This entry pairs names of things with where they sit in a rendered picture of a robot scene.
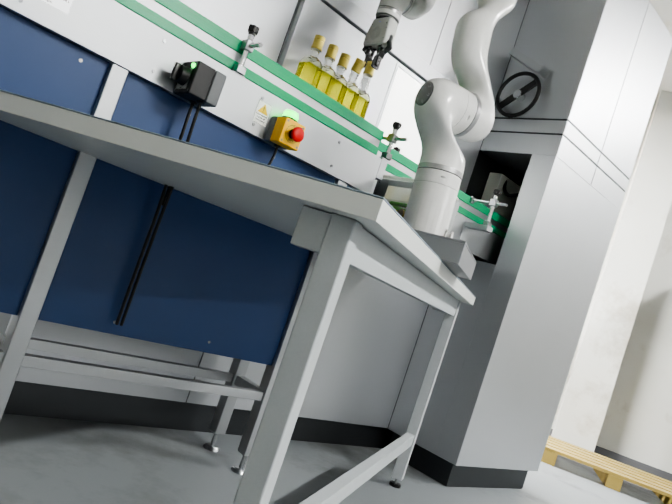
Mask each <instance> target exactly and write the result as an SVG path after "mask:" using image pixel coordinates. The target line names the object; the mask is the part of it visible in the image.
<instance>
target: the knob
mask: <svg viewBox="0 0 672 504"><path fill-rule="evenodd" d="M190 75H191V69H190V68H189V67H186V66H184V65H181V64H180V63H178V62H175V64H174V67H173V70H172V73H171V76H170V79H172V80H174V81H176V82H177V83H178V84H180V85H184V84H186V83H187V81H188V80H189V78H190Z"/></svg>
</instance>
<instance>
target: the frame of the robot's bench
mask: <svg viewBox="0 0 672 504"><path fill-rule="evenodd" d="M362 227H363V225H362V224H361V223H360V222H358V221H357V220H356V219H352V218H349V217H346V216H342V215H339V214H336V213H332V214H330V213H327V212H324V211H320V210H317V209H314V208H310V207H307V206H303V207H302V209H301V212H300V215H299V218H298V221H297V224H296V227H295V230H294V233H293V235H292V238H291V241H290V243H291V244H293V245H295V246H297V247H300V248H304V249H307V250H310V251H313V252H316V253H318V256H317V259H316V262H315V265H314V268H313V270H312V273H311V276H310V279H309V282H308V285H307V288H306V291H305V294H304V297H303V300H302V303H301V305H300V308H299V311H298V314H297V317H296V320H295V323H294V326H293V329H292V332H291V335H290V338H289V340H288V343H287V346H286V349H285V352H284V355H283V358H282V361H281V364H280V367H279V370H278V373H277V375H276V378H275V381H274V384H273V387H272V390H271V393H270V396H269V399H268V402H267V405H266V408H265V410H264V413H263V416H262V419H261V422H260V425H259V428H258V431H257V434H256V437H255V440H254V443H253V445H252V448H251V451H250V454H249V457H248V460H247V463H246V466H245V469H244V472H243V475H242V478H241V480H240V483H239V486H238V489H237V492H236V495H235V498H234V501H233V504H269V501H270V498H271V495H272V492H273V489H274V486H275V483H276V480H277V477H278V474H279V471H280V468H281V465H282V462H283V460H284V457H285V454H286V451H287V448H288V445H289V442H290V439H291V436H292V433H293V430H294V427H295V424H296V421H297V418H298V415H299V412H300V409H301V407H302V404H303V401H304V398H305V395H306V392H307V389H308V386H309V383H310V380H311V377H312V374H313V371H314V368H315V365H316V362H317V359H318V356H319V354H320V351H321V348H322V345H323V342H324V339H325V336H326V333H327V330H328V327H329V324H330V321H331V318H332V315H333V312H334V309H335V306H336V303H337V301H338V298H339V295H340V292H341V289H342V286H343V283H344V280H345V277H346V274H347V271H348V268H349V267H351V268H353V269H355V270H357V271H359V272H361V273H363V274H365V275H367V276H369V277H371V278H374V279H376V280H378V281H380V282H382V283H384V284H386V285H388V286H390V287H392V288H394V289H396V290H398V291H400V292H402V293H404V294H407V295H409V296H411V297H413V298H415V299H417V300H419V301H421V302H423V303H425V304H427V305H429V306H431V307H433V308H432V309H433V310H436V311H439V312H442V313H445V314H444V317H443V321H442V324H441V327H440V330H439V333H438V336H437V339H436V342H435V345H434V348H433V351H432V354H431V357H430V360H429V363H428V366H427V369H426V372H425V375H424V378H423V381H422V384H421V387H420V390H419V393H418V396H417V399H416V402H415V406H414V409H413V412H412V415H411V418H410V421H409V424H408V427H407V430H406V433H405V434H404V435H403V436H401V437H400V438H398V439H396V440H395V441H393V442H392V443H390V444H389V445H387V446H386V447H384V448H383V449H381V450H380V451H378V452H377V453H375V454H374V455H372V456H371V457H369V458H368V459H366V460H365V461H363V462H361V463H360V464H358V465H357V466H355V467H354V468H352V469H351V470H349V471H348V472H346V473H345V474H343V475H342V476H340V477H339V478H337V479H336V480H334V481H333V482H331V483H329V484H328V485H326V486H325V487H323V488H322V489H320V490H319V491H317V492H316V493H314V494H313V495H311V496H310V497H308V498H307V499H305V500H304V501H302V502H301V503H299V504H339V503H340V502H341V501H342V500H344V499H345V498H346V497H347V496H349V495H350V494H351V493H352V492H354V491H355V490H356V489H357V488H359V487H360V486H361V485H362V484H364V483H365V482H366V481H368V480H369V479H370V478H371V477H373V476H374V475H375V474H376V473H378V472H379V471H380V470H381V469H383V468H384V467H385V466H386V465H388V464H389V463H390V462H391V461H393V460H394V459H395V458H396V457H397V460H396V463H395V466H394V469H393V472H392V475H391V477H393V478H395V481H393V480H391V481H390V482H389V485H391V486H392V487H394V488H400V487H401V484H400V483H398V480H400V481H402V480H403V478H404V475H405V472H406V469H407V466H408V463H409V460H410V457H411V454H412V451H413V448H414V445H415V442H416V439H417V436H418V433H419V430H420V427H421V423H422V420H423V417H424V414H425V411H426V408H427V405H428V402H429V399H430V396H431V393H432V390H433V387H434V384H435V381H436V378H437V375H438V372H439V369H440V366H441V363H442V360H443V356H444V353H445V350H446V347H447V344H448V341H449V338H450V335H451V332H452V329H453V326H454V323H455V320H456V317H457V314H458V311H459V308H460V305H461V301H460V300H457V299H456V298H454V297H453V296H452V295H450V294H449V293H448V292H446V291H445V290H444V289H443V288H441V287H440V286H439V285H437V284H436V283H435V282H433V281H432V280H431V279H429V278H428V277H427V276H425V275H424V274H423V273H422V272H420V271H419V270H418V269H416V268H415V267H414V266H412V265H411V264H410V263H408V262H407V261H406V260H404V259H403V258H402V257H400V256H399V255H398V254H397V253H395V252H394V251H393V250H391V249H390V248H389V247H387V246H386V245H385V244H383V243H382V242H381V241H379V240H378V239H377V238H376V237H374V236H373V235H372V234H370V233H369V232H368V231H366V230H365V229H364V228H362Z"/></svg>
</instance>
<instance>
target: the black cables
mask: <svg viewBox="0 0 672 504"><path fill-rule="evenodd" d="M201 105H202V104H201V103H198V106H197V109H196V112H195V114H194V117H193V120H192V123H191V127H190V130H189V133H188V136H187V139H186V142H190V138H191V135H192V132H193V129H194V126H195V123H196V120H197V117H198V114H199V111H200V108H201ZM193 106H194V103H191V105H190V107H189V110H188V113H187V116H186V119H185V122H184V125H183V128H182V131H181V134H180V137H179V140H182V139H183V136H184V133H185V130H186V127H187V124H188V121H189V118H190V115H191V112H192V109H193ZM278 148H279V147H277V146H276V148H275V151H274V153H273V155H272V157H271V160H270V161H269V163H268V164H267V165H271V163H272V162H273V160H274V158H275V156H276V153H277V151H278ZM167 187H168V189H167ZM173 188H174V187H172V186H168V185H166V184H165V185H164V188H163V191H162V194H161V197H160V200H159V203H158V206H157V209H156V212H155V215H154V218H153V221H152V223H151V226H150V229H149V231H148V234H147V237H146V239H145V242H144V245H143V247H142V250H141V253H140V256H139V258H138V261H137V264H136V267H135V269H134V272H133V275H132V278H131V280H130V283H129V286H128V289H127V292H126V294H125V297H124V300H123V303H122V305H121V308H120V311H119V314H118V317H117V319H116V322H115V324H116V325H118V324H119V321H120V318H121V316H122V313H123V310H124V307H125V305H126V302H127V299H128V296H129V293H130V291H131V288H132V285H133V282H134V280H135V277H136V274H137V271H138V269H139V266H140V263H141V260H142V258H143V255H144V252H145V249H146V247H147V244H148V241H149V238H150V236H151V233H152V230H153V228H154V225H155V222H156V220H157V217H158V214H159V211H160V208H161V205H162V206H163V207H162V210H161V213H160V215H159V218H158V221H157V223H156V226H155V229H154V231H153V234H152V236H151V239H150V242H149V245H148V247H147V250H146V253H145V255H144V258H143V261H142V264H141V266H140V269H139V272H138V275H137V278H136V280H135V283H134V286H133V289H132V291H131V294H130V297H129V300H128V302H127V305H126V308H125V311H124V314H123V316H122V319H121V322H120V326H123V324H124V321H125V318H126V315H127V313H128V310H129V307H130V304H131V302H132V299H133V296H134V293H135V290H136V288H137V285H138V282H139V279H140V277H141V274H142V271H143V268H144V266H145V263H146V260H147V257H148V255H149V252H150V249H151V246H152V244H153V241H154V238H155V236H156V233H157V230H158V228H159V225H160V222H161V220H162V217H163V215H164V212H165V209H166V207H167V204H168V201H169V199H170V196H171V194H172V191H173ZM166 190H167V191H166ZM165 193H166V194H165Z"/></svg>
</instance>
